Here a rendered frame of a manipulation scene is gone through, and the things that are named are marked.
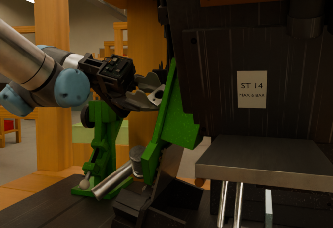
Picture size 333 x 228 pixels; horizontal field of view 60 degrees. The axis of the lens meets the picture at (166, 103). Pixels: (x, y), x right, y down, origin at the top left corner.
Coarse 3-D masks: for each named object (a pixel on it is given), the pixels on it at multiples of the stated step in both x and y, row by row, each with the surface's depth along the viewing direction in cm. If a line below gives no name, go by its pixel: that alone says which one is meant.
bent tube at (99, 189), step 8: (160, 88) 64; (152, 96) 63; (160, 96) 66; (160, 104) 62; (120, 168) 67; (128, 168) 66; (112, 176) 65; (120, 176) 65; (128, 176) 67; (104, 184) 64; (112, 184) 64; (96, 192) 63; (104, 192) 63
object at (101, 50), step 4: (100, 48) 1111; (104, 48) 1107; (112, 48) 1101; (124, 48) 1092; (100, 52) 1112; (104, 52) 1108; (112, 52) 1102; (124, 52) 1093; (100, 56) 1113; (104, 56) 1110
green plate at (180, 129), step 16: (176, 80) 55; (176, 96) 55; (160, 112) 55; (176, 112) 55; (160, 128) 55; (176, 128) 56; (192, 128) 55; (160, 144) 59; (176, 144) 56; (192, 144) 55
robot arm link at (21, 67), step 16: (0, 32) 46; (16, 32) 49; (0, 48) 46; (16, 48) 48; (32, 48) 51; (0, 64) 48; (16, 64) 49; (32, 64) 50; (48, 64) 53; (16, 80) 51; (32, 80) 51; (48, 80) 53; (64, 80) 53; (80, 80) 56; (32, 96) 59; (48, 96) 55; (64, 96) 54; (80, 96) 56
